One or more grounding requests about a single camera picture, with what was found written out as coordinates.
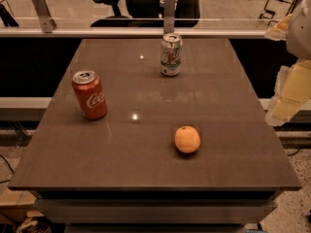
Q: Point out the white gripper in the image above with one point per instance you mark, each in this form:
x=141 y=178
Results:
x=300 y=33

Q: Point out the white green 7up can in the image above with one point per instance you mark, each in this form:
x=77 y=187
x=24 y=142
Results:
x=171 y=54

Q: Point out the red coca-cola can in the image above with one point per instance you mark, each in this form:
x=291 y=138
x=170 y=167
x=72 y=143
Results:
x=89 y=92

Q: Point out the orange fruit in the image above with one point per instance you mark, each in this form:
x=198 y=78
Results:
x=187 y=139

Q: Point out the black office chair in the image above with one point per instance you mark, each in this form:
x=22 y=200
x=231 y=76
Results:
x=149 y=13

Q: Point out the wooden frame chair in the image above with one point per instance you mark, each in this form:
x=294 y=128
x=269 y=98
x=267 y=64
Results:
x=274 y=10

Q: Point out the middle metal bracket post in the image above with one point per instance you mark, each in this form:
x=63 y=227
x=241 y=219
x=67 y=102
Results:
x=169 y=16

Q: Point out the left metal bracket post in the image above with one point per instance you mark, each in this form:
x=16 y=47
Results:
x=46 y=21

